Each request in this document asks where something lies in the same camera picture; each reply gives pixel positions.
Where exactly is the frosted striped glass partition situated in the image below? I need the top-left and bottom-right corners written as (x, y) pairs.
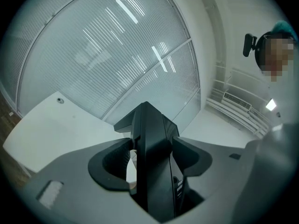
top-left (0, 0), bottom-right (202, 126)

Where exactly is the white table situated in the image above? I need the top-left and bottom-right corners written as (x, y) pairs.
top-left (2, 91), bottom-right (133, 174)

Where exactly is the white air vent grille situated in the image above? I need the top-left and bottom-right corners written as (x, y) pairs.
top-left (222, 91), bottom-right (252, 113)

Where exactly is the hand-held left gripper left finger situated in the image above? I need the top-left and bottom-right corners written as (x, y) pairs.
top-left (88, 137), bottom-right (134, 192)

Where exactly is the black head-mounted camera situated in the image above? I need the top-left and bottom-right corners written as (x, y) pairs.
top-left (242, 33), bottom-right (260, 57)

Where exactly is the person's head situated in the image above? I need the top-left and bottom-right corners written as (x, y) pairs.
top-left (256, 30), bottom-right (298, 83)

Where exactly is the square ceiling light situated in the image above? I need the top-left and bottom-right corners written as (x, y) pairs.
top-left (265, 98), bottom-right (278, 112)

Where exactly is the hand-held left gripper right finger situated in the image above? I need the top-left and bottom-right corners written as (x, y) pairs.
top-left (171, 136), bottom-right (213, 177)

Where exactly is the black telephone handset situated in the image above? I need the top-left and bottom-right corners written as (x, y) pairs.
top-left (113, 101), bottom-right (188, 219)

